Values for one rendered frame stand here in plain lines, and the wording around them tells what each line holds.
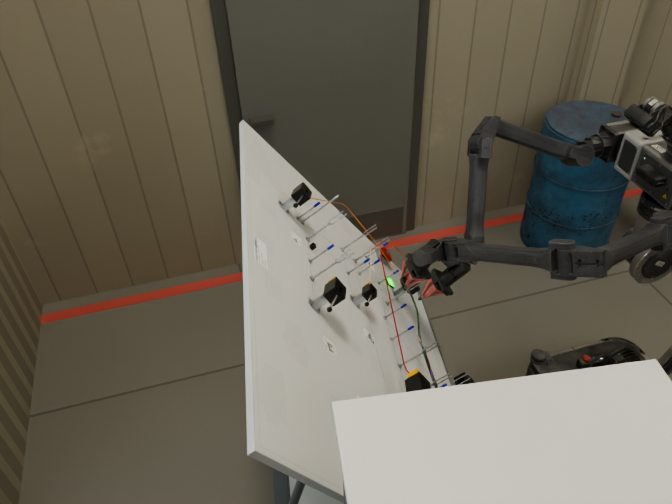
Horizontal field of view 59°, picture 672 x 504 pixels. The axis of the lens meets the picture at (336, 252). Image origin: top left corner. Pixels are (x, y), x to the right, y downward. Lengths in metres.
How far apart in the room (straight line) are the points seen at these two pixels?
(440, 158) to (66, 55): 2.24
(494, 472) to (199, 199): 3.00
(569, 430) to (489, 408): 0.11
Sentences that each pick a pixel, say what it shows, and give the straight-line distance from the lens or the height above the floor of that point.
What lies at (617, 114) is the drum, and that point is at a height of 0.89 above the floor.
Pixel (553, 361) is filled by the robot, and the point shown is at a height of 0.28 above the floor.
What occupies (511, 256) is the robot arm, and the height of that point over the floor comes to 1.42.
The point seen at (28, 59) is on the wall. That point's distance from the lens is 3.28.
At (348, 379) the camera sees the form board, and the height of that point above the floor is 1.41.
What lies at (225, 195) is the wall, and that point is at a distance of 3.65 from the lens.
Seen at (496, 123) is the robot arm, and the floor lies 1.59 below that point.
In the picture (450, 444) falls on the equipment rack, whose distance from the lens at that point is 0.87.
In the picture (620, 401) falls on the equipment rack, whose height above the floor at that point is 1.85.
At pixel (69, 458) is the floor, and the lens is 3.31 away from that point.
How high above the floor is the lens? 2.58
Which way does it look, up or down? 40 degrees down
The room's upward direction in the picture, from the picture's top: 2 degrees counter-clockwise
